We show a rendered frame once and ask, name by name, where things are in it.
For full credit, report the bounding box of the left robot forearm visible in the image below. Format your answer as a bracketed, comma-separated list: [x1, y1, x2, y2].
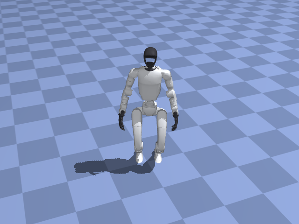
[169, 90, 178, 115]

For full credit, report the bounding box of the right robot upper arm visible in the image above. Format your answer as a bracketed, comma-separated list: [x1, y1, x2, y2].
[125, 68, 139, 96]

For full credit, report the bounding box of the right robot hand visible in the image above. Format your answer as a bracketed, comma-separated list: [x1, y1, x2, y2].
[118, 110, 125, 130]

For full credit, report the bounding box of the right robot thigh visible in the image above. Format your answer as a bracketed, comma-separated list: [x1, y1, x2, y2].
[132, 107, 143, 151]

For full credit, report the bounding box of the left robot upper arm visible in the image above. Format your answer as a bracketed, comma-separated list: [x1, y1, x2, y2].
[161, 69, 174, 98]

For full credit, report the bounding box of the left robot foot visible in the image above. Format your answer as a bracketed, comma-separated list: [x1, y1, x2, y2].
[154, 148, 162, 163]

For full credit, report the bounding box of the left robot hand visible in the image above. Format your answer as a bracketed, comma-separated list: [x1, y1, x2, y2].
[172, 112, 179, 131]

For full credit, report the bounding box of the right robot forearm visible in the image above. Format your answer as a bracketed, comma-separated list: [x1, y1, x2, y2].
[119, 88, 129, 114]

